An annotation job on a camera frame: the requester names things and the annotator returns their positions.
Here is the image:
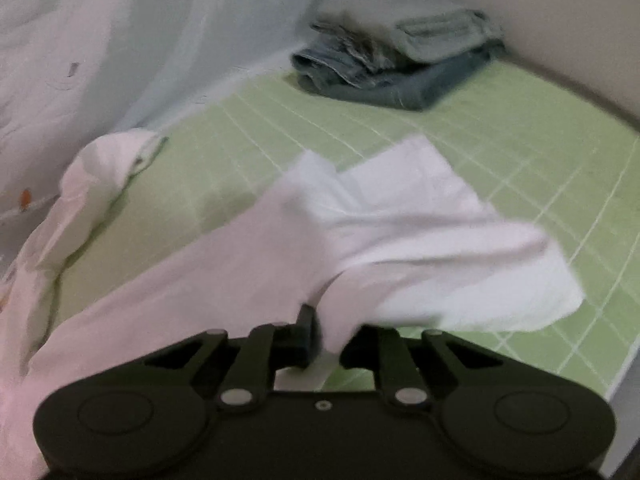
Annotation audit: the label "white garment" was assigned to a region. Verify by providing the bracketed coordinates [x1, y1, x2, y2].
[1, 130, 585, 479]

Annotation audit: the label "green grid cutting mat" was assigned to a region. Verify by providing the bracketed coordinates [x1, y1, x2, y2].
[55, 62, 639, 396]

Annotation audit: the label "folded blue jeans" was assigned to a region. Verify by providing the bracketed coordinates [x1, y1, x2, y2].
[291, 36, 504, 110]

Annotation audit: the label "folded plaid shirt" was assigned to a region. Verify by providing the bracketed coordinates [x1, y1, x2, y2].
[310, 23, 404, 73]

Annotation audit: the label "folded light green garment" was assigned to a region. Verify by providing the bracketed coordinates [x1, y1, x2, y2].
[393, 9, 503, 63]

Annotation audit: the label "light blue carrot-print sheet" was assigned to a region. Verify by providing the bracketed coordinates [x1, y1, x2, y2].
[0, 0, 402, 281]

